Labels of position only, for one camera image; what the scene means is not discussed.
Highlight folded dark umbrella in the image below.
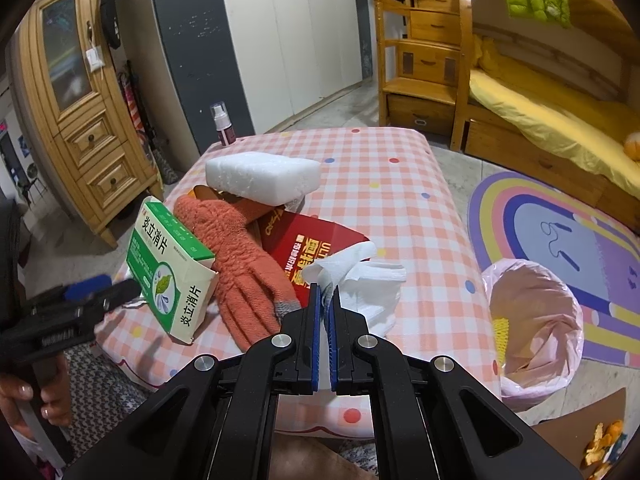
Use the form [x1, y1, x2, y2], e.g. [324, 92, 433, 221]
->
[117, 60, 178, 186]

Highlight black chair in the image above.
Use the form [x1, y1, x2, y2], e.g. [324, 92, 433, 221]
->
[17, 162, 48, 206]

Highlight pink checkered tablecloth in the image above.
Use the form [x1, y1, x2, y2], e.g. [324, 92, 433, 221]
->
[95, 126, 503, 441]

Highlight wooden bunk bed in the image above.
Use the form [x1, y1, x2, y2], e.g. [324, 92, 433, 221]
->
[450, 0, 640, 233]

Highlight red cardboard box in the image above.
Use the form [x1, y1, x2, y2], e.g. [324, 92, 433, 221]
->
[186, 184, 373, 308]

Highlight black hanging bag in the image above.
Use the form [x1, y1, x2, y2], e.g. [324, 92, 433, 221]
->
[97, 0, 123, 51]

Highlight orange knitted glove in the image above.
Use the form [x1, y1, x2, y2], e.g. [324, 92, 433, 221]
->
[173, 194, 303, 350]

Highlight yellow foam fruit net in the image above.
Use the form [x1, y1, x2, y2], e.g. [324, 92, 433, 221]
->
[492, 316, 511, 366]

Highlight orange peels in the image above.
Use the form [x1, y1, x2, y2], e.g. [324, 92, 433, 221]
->
[580, 420, 628, 480]

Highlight patterned grey floor mat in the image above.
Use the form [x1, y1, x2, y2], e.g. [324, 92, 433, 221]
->
[62, 345, 166, 461]

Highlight white tissue paper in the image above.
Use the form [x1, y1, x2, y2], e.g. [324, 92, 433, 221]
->
[302, 241, 408, 338]

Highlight brown cardboard sheet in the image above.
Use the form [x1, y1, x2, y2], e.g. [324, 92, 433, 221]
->
[532, 387, 628, 480]

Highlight person's left hand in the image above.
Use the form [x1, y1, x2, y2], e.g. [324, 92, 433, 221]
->
[0, 352, 73, 431]

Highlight yellow bed sheet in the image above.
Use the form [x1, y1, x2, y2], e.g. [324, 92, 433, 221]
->
[467, 35, 640, 191]

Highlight rainbow pattern rug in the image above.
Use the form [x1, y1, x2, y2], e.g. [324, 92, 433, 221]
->
[467, 171, 640, 368]

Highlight pink bag lined bin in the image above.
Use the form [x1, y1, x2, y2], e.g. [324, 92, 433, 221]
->
[481, 259, 586, 411]

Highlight small spray bottle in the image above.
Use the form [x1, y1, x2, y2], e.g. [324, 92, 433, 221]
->
[210, 102, 238, 148]

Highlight wooden glass door cabinet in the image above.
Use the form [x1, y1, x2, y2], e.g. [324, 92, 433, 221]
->
[5, 0, 166, 248]

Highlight green white medicine box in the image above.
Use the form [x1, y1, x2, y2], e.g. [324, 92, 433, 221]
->
[125, 196, 220, 346]

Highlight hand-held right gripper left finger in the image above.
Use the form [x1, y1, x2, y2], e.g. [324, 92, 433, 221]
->
[62, 284, 323, 480]

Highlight white grey wardrobe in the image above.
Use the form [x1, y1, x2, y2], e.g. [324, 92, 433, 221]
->
[112, 0, 373, 158]

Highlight wooden stair drawers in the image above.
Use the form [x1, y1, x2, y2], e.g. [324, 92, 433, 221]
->
[374, 0, 473, 151]

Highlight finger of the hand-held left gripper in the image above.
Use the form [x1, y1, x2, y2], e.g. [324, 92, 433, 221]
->
[65, 279, 142, 333]
[25, 274, 113, 311]

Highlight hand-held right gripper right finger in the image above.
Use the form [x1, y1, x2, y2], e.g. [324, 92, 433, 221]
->
[327, 285, 583, 480]

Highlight white foam block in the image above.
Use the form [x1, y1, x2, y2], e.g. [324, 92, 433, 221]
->
[205, 155, 322, 207]

